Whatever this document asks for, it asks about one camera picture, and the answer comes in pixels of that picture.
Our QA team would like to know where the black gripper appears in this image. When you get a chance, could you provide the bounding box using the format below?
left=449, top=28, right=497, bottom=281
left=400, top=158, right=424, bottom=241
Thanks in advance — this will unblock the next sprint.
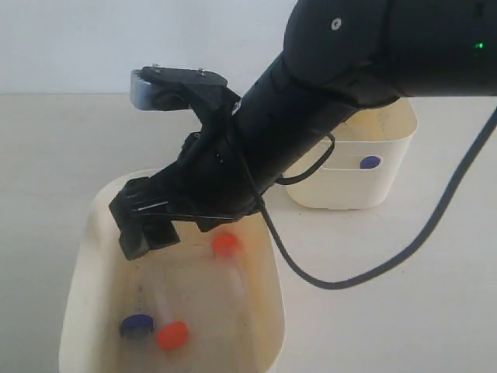
left=109, top=58, right=358, bottom=249

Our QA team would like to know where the blue-capped clear tube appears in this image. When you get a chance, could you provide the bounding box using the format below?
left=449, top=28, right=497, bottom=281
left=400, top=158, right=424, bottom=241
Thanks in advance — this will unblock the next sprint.
left=333, top=155, right=381, bottom=170
left=119, top=313, right=155, bottom=339

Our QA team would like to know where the small cream plastic bin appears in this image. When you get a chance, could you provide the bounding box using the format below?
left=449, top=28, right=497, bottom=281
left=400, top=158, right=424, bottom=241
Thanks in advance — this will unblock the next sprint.
left=286, top=99, right=418, bottom=210

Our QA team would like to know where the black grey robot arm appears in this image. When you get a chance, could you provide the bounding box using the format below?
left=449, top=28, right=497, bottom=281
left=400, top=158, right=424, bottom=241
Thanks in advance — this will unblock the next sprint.
left=109, top=1, right=496, bottom=260

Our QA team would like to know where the large cream plastic bin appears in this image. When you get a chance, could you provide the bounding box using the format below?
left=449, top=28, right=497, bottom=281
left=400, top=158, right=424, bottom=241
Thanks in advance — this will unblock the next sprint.
left=58, top=170, right=286, bottom=372

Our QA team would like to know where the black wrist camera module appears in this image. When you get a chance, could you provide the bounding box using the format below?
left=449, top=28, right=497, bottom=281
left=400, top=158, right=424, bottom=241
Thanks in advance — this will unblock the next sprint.
left=130, top=65, right=241, bottom=133

